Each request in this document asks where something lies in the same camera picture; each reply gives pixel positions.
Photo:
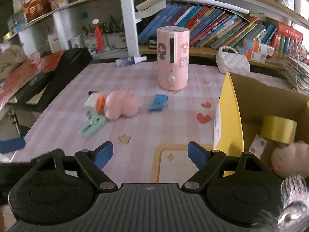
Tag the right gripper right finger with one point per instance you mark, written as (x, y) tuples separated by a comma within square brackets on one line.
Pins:
[(208, 163)]

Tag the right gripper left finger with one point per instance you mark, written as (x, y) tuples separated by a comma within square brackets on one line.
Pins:
[(91, 165)]

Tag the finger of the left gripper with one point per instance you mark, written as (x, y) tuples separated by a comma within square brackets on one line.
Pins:
[(12, 145)]

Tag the mint green stapler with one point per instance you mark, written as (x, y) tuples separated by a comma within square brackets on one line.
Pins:
[(96, 122)]

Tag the white orange small box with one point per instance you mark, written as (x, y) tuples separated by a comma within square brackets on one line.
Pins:
[(95, 103)]

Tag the pink plush toy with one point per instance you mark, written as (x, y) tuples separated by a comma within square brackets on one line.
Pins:
[(120, 104)]

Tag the blue binder clip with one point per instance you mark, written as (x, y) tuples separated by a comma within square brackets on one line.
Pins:
[(159, 103)]

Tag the yellow packing tape roll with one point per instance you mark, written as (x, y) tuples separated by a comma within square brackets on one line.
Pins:
[(278, 129)]

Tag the small white red box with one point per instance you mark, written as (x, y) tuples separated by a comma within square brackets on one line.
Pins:
[(258, 146)]

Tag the yellow cardboard box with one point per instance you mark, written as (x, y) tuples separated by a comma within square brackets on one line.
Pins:
[(242, 106)]

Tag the red booklet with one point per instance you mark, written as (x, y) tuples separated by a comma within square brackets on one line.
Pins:
[(25, 72)]

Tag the pink plush in box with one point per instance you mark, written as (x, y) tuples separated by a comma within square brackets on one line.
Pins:
[(291, 160)]

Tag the white quilted pearl handbag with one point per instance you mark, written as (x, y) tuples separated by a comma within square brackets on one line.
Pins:
[(229, 60)]

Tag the black box on side table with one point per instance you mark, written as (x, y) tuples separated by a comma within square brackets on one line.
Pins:
[(71, 64)]

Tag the white spray bottle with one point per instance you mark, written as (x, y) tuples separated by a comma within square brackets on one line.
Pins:
[(129, 61)]

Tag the orange white medicine box lower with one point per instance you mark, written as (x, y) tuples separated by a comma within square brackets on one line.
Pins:
[(251, 55)]

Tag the orange white medicine box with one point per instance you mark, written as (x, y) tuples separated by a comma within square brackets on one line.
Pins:
[(258, 47), (251, 55)]

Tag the red white glue bottle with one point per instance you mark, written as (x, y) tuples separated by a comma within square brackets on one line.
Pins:
[(99, 37)]

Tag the pink cylindrical humidifier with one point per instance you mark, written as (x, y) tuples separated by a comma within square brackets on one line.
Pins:
[(172, 58)]

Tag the white pen holder box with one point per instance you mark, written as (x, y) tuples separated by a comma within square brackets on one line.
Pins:
[(117, 40)]

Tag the orange white medicine box upper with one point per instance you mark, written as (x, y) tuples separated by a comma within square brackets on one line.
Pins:
[(258, 47)]

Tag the stack of newspapers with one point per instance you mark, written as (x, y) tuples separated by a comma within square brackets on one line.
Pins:
[(296, 73)]

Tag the row of leaning books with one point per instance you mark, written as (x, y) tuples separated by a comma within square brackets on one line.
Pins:
[(185, 25)]

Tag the red boxed book set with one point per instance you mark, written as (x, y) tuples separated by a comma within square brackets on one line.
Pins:
[(289, 33)]

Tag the fortune god figurine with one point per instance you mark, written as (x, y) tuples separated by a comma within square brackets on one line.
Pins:
[(33, 9)]

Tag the white metal bookshelf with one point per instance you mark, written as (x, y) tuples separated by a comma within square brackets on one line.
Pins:
[(67, 21)]

